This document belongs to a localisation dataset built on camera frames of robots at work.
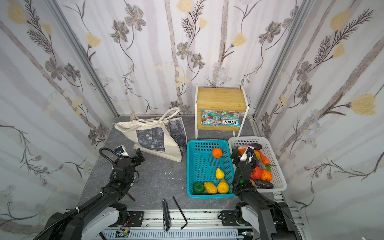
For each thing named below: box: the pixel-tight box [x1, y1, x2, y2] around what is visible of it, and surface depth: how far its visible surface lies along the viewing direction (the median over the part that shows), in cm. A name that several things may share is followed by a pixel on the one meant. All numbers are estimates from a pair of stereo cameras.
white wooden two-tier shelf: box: [194, 84, 249, 140], surface depth 93 cm
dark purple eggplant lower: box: [254, 179, 274, 189], surface depth 84 cm
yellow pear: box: [215, 168, 225, 179], surface depth 87 cm
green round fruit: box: [192, 181, 205, 195], surface depth 81 cm
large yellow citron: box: [217, 179, 230, 194], surface depth 81 cm
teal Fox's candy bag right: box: [220, 111, 241, 128], surface depth 97 cm
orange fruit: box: [212, 147, 223, 158], surface depth 96 cm
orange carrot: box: [257, 150, 271, 165], surface depth 90 cm
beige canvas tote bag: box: [114, 107, 187, 163], surface depth 88 cm
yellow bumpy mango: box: [204, 182, 218, 194], surface depth 82 cm
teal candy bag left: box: [201, 110, 221, 126], surface depth 97 cm
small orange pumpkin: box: [260, 169, 273, 183], surface depth 85 cm
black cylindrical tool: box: [162, 199, 172, 232], surface depth 76 cm
